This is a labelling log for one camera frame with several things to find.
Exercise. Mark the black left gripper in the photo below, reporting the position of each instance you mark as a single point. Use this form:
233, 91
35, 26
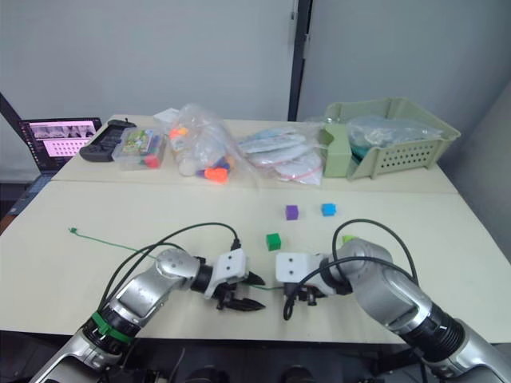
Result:
226, 296

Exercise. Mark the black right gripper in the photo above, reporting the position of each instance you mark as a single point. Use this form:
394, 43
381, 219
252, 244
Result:
307, 294

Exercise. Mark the green lace with wooden tip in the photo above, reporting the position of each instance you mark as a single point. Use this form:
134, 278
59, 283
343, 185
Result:
100, 240

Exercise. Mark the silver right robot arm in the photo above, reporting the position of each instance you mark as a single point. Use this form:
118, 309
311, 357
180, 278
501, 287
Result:
383, 287

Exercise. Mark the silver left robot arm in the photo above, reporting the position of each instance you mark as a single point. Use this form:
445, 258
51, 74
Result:
139, 295

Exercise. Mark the clear box of coloured blocks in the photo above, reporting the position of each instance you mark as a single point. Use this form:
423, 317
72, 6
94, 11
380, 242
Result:
139, 149

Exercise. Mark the green cube block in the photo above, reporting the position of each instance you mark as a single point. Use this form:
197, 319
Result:
273, 242

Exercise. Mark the purple cube block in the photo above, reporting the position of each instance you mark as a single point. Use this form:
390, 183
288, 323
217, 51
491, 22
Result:
292, 212

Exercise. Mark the light green block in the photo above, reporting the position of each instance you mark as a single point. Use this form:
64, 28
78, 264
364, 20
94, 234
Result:
348, 239

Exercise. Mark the blue cube block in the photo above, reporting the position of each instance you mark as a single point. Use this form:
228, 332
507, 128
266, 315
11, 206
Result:
329, 209

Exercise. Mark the clear bag of white items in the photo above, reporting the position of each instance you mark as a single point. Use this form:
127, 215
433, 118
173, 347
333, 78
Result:
295, 167

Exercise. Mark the clear bag of orange toys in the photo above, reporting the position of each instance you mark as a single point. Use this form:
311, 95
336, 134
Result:
203, 147

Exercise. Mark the clear bag of pale items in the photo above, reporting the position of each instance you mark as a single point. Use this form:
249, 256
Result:
271, 139

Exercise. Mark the pale green plastic basket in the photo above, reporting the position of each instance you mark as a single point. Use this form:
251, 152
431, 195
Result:
407, 159

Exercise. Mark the white paper packet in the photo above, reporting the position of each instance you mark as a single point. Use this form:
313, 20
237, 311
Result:
165, 115

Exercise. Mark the clear bag in basket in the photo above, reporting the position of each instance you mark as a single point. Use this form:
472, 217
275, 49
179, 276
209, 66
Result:
383, 131

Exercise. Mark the black handheld controller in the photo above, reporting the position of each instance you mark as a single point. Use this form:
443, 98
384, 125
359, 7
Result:
104, 143

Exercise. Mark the open laptop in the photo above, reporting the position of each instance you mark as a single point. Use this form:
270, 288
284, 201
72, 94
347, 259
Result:
60, 139

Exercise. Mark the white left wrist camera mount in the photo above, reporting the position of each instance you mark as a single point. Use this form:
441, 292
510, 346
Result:
231, 267

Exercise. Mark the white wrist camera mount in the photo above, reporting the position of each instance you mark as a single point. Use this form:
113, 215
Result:
291, 267
231, 267

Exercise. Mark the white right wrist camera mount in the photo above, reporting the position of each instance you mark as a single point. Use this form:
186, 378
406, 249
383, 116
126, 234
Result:
291, 267

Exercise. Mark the black door frame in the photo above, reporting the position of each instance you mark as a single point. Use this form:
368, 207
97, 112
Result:
299, 60

